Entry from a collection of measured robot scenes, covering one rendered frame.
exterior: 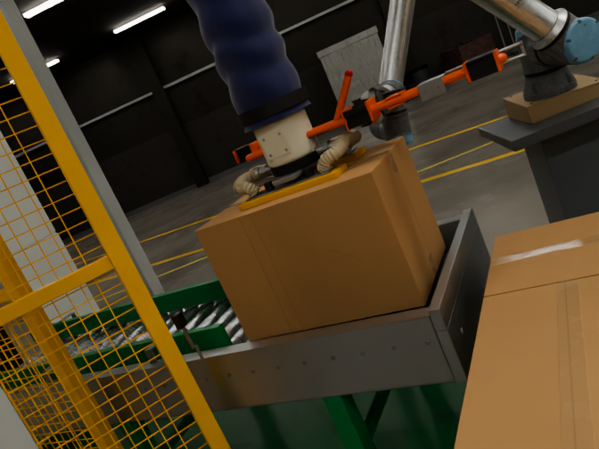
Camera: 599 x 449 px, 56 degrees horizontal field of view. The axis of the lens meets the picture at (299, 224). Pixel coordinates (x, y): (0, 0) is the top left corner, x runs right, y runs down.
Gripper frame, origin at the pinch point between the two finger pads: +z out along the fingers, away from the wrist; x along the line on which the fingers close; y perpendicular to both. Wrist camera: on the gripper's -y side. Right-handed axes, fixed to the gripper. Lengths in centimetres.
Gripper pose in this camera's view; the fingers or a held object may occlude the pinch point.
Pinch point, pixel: (369, 110)
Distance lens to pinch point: 162.3
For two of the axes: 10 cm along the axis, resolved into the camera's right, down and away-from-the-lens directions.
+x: -3.8, -9.0, -2.1
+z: -3.8, 3.6, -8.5
